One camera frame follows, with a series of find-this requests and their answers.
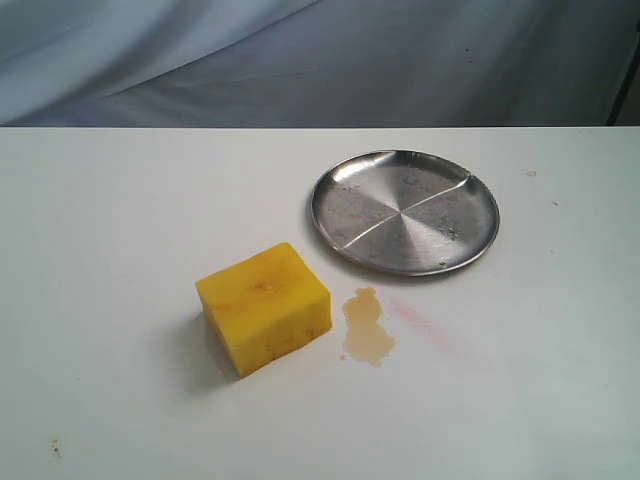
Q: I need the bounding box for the black stand pole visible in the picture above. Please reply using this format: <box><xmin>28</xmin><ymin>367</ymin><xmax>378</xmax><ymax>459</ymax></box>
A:
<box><xmin>605</xmin><ymin>25</ymin><xmax>639</xmax><ymax>127</ymax></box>

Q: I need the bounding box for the brown liquid spill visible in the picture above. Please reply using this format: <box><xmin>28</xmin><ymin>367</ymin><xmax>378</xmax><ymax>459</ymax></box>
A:
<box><xmin>340</xmin><ymin>286</ymin><xmax>396</xmax><ymax>368</ymax></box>

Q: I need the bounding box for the round steel plate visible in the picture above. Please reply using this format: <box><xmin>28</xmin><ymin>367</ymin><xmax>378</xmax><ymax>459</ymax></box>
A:
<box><xmin>308</xmin><ymin>150</ymin><xmax>500</xmax><ymax>277</ymax></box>

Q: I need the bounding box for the yellow sponge block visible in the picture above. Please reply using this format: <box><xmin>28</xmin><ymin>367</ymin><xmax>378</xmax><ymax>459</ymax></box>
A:
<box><xmin>195</xmin><ymin>242</ymin><xmax>333</xmax><ymax>378</ymax></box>

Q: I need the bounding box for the white backdrop cloth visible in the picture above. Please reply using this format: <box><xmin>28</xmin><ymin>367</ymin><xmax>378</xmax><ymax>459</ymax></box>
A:
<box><xmin>1</xmin><ymin>1</ymin><xmax>639</xmax><ymax>128</ymax></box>

